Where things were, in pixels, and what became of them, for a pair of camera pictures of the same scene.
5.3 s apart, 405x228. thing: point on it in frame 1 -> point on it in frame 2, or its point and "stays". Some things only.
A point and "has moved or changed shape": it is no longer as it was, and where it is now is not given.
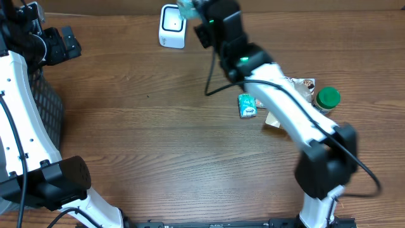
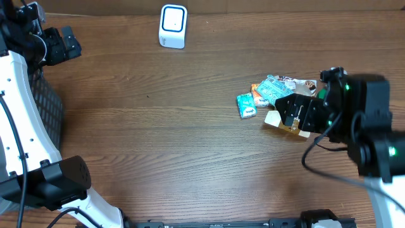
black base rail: (293, 222) stays
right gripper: (204, 35) -> (309, 108)
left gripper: (60, 44) stays
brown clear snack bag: (305, 85) stays
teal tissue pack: (247, 105) stays
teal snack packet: (188, 9) has moved or changed shape
